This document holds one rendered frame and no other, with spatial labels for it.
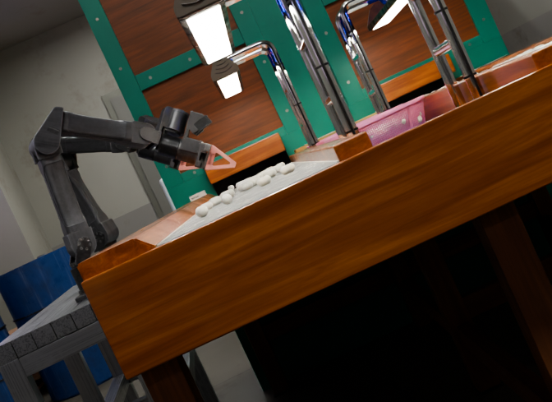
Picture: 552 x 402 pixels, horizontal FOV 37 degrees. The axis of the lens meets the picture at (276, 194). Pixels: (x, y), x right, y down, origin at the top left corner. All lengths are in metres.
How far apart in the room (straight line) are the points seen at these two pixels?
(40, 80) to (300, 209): 8.18
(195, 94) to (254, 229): 1.89
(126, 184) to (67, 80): 1.29
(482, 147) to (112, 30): 2.08
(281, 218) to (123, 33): 2.00
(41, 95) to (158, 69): 6.25
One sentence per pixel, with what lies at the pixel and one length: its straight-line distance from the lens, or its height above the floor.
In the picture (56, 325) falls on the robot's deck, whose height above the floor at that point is 0.66.
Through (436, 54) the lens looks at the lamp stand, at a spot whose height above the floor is 0.83.
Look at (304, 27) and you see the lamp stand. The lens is 1.51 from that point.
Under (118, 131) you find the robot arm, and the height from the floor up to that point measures 1.01.
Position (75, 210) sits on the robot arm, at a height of 0.87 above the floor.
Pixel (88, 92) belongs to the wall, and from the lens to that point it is 9.20.
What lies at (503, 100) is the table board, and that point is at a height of 0.72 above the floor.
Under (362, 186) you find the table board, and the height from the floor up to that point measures 0.69.
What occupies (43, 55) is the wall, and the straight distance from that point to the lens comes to 9.33.
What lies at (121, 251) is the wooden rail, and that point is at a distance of 1.23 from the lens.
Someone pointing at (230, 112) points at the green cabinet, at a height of 1.00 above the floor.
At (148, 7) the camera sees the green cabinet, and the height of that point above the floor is 1.48.
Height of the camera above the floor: 0.79
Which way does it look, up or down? 2 degrees down
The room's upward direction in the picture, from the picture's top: 25 degrees counter-clockwise
